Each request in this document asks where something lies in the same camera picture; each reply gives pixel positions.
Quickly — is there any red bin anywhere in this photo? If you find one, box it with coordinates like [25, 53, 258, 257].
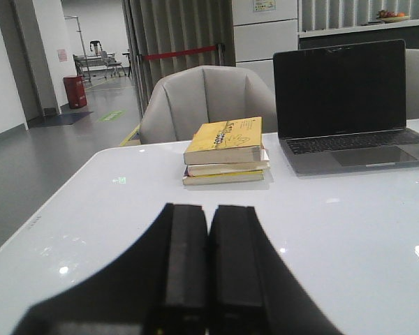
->
[63, 75, 87, 109]

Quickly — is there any dark counter cabinet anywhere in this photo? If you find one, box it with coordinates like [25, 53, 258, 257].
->
[298, 20, 419, 50]

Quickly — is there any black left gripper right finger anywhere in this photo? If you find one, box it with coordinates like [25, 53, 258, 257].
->
[209, 205, 340, 334]

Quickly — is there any grey laptop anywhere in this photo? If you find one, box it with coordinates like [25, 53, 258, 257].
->
[273, 39, 419, 175]

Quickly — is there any red barrier belt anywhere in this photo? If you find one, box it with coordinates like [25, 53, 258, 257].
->
[137, 43, 225, 61]

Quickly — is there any pink wall notice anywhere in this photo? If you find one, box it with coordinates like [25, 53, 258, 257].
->
[57, 49, 68, 62]

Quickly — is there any middle book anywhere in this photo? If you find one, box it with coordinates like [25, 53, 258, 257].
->
[184, 149, 270, 177]

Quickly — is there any bottom book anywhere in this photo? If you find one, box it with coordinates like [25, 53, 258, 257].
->
[182, 170, 264, 186]

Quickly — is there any left grey armchair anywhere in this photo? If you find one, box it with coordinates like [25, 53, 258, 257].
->
[139, 66, 277, 144]

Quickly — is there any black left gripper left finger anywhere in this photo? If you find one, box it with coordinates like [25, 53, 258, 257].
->
[13, 203, 207, 334]

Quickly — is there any white drawer cabinet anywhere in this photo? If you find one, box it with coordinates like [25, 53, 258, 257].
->
[231, 0, 298, 90]

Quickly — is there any top yellow book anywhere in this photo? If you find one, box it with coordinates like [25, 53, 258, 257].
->
[184, 117, 262, 165]

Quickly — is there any metal trolley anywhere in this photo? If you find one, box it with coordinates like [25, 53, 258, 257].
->
[73, 40, 127, 81]

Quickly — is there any fruit plate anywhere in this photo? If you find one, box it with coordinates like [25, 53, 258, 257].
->
[376, 10, 411, 23]

